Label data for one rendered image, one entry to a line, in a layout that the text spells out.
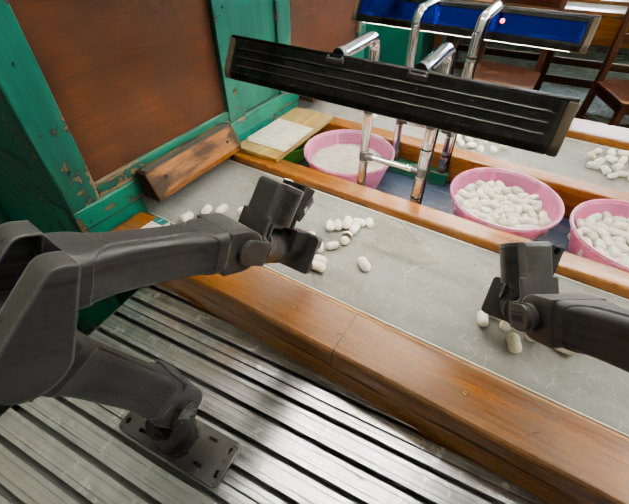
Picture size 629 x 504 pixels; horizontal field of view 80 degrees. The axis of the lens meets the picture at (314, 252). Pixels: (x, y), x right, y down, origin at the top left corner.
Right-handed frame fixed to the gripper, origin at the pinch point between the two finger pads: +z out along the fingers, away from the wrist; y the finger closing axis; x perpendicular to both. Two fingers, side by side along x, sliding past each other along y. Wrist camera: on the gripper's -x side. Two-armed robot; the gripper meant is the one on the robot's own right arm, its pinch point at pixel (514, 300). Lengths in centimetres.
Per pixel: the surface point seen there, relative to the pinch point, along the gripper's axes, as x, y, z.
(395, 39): -152, 128, 213
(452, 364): 12.5, 6.0, -15.0
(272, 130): -22, 78, 20
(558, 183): -31.3, -2.3, 34.9
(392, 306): 9.0, 19.4, -7.6
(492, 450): 20.5, -3.1, -19.2
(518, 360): 8.9, -3.4, -7.0
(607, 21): -179, -7, 210
